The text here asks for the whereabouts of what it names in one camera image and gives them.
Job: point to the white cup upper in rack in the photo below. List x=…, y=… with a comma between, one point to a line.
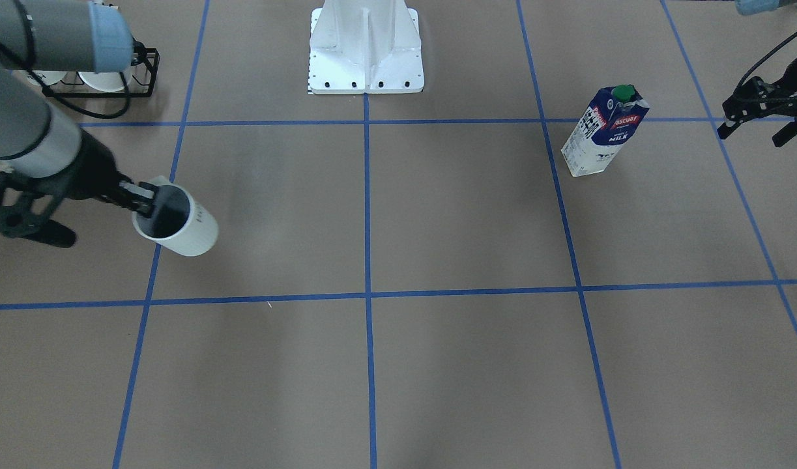
x=43, y=77

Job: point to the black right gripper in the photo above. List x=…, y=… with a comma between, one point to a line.
x=93, y=173

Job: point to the white mug with dark inside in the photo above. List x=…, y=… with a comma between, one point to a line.
x=177, y=222

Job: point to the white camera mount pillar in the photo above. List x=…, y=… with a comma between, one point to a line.
x=365, y=47

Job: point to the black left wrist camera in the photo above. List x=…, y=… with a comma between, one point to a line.
x=757, y=99

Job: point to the white cup in rack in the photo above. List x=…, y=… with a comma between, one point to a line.
x=43, y=77
x=108, y=82

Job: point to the white cup lower in rack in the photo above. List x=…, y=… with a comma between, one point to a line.
x=108, y=82

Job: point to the blue white milk carton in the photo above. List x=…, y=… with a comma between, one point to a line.
x=612, y=117

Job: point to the black wire cup rack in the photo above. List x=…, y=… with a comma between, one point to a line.
x=137, y=81

